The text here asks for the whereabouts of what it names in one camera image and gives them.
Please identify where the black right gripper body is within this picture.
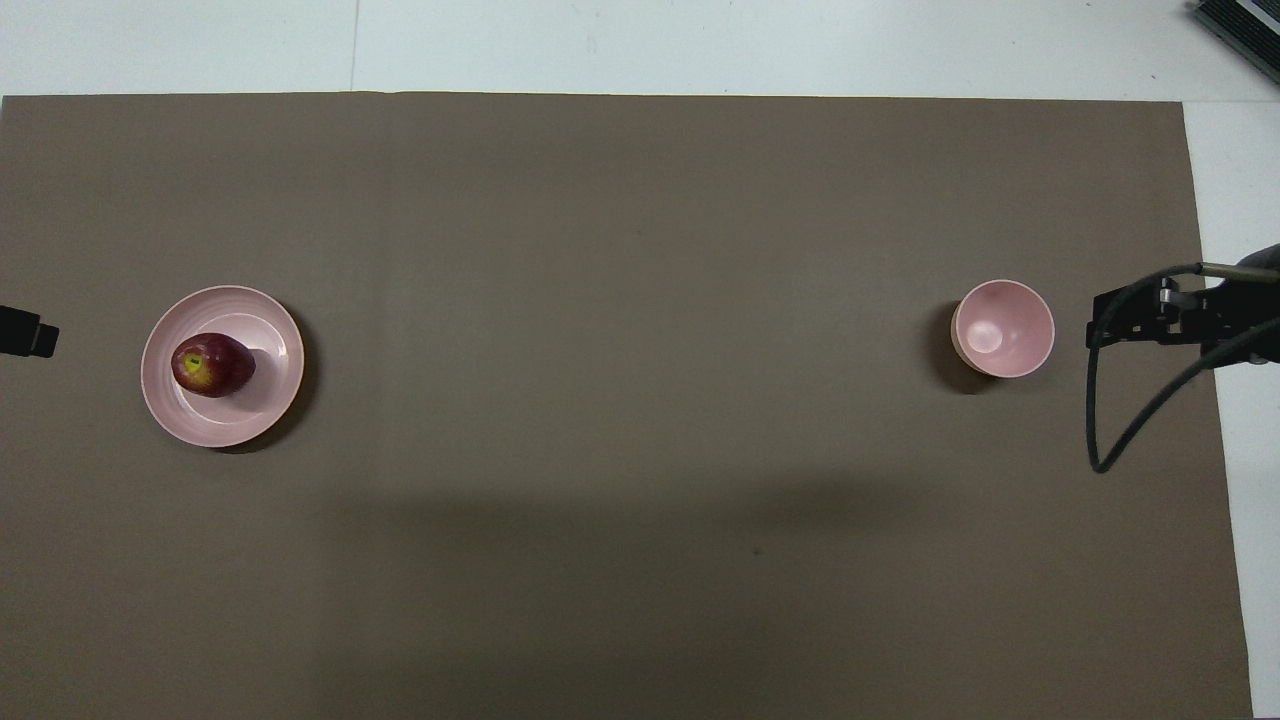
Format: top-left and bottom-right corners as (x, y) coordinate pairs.
(1160, 275), (1246, 346)

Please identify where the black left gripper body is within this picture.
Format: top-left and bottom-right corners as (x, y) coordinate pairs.
(0, 305), (41, 356)

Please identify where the red apple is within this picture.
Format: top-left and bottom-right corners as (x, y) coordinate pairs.
(171, 333), (257, 399)

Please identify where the pink bowl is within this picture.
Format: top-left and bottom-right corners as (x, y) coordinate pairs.
(950, 279), (1056, 380)

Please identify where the pink plate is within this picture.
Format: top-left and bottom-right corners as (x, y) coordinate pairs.
(140, 285), (306, 449)

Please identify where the dark ribbed device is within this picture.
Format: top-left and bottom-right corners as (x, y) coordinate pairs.
(1193, 0), (1280, 58)

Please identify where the brown table mat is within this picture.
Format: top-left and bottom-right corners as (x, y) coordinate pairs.
(0, 92), (1256, 720)

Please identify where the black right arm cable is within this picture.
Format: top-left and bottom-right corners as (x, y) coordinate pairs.
(1087, 262), (1280, 474)

